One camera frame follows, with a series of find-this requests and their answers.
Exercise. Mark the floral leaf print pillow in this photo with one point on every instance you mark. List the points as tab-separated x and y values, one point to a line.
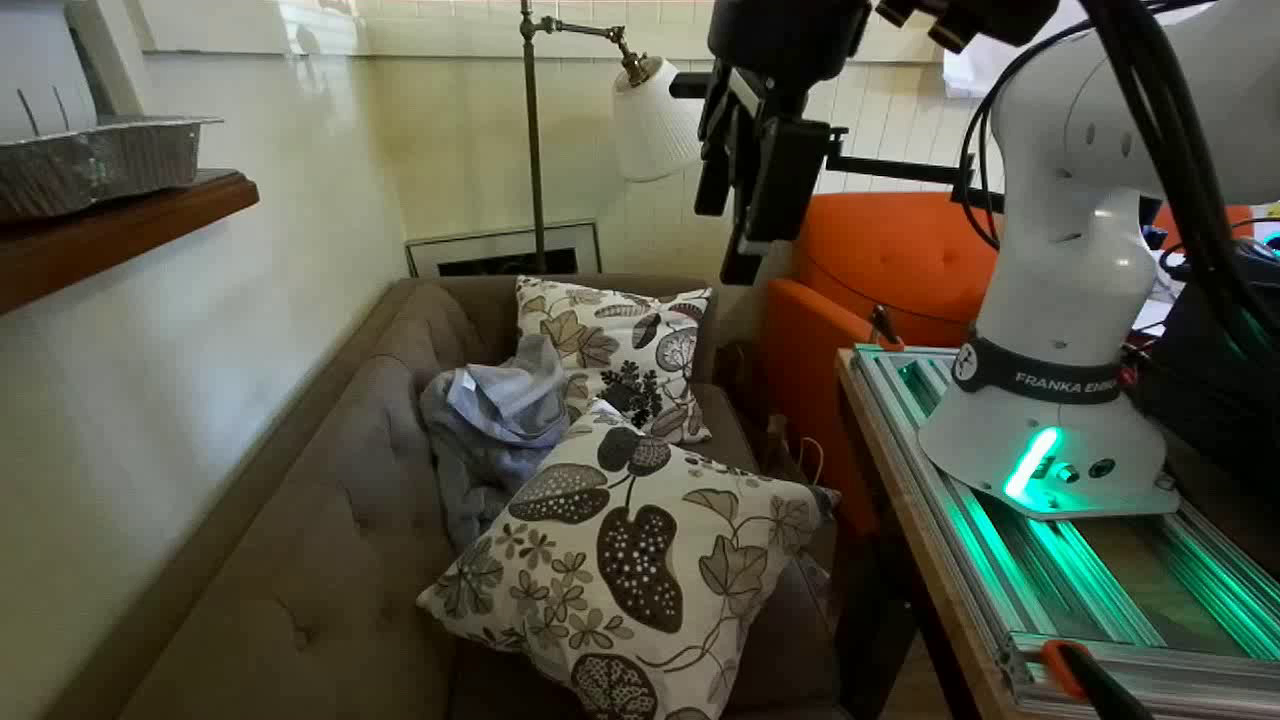
613	340
627	560

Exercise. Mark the tufted fabric couch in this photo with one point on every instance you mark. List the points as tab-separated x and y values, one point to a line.
304	560

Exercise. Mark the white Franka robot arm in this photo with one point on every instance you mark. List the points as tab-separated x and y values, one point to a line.
1064	265

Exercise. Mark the floor lamp with white shade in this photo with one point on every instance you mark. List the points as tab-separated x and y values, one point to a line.
651	120

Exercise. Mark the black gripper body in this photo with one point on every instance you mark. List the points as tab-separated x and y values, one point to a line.
786	42

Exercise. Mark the black stereo camera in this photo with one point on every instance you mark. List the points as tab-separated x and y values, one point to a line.
684	84

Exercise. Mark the white framed picture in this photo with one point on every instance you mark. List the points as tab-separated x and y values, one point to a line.
506	263

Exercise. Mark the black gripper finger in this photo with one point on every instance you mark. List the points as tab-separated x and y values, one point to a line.
713	143
786	182

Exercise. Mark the aluminium rail robot table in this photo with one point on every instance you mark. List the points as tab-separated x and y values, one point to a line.
1064	587

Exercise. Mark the orange armchair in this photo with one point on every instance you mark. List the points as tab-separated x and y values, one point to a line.
894	253

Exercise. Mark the dark wooden wall shelf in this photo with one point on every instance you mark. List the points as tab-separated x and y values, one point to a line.
123	231

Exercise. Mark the orange black clamp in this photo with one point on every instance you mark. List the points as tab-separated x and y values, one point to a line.
1064	661

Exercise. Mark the light blue blanket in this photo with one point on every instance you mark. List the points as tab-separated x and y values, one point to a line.
494	415

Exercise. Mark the aluminium foil tray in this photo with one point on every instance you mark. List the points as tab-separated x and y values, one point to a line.
92	166

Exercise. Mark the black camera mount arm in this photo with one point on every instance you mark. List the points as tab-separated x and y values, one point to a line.
905	168

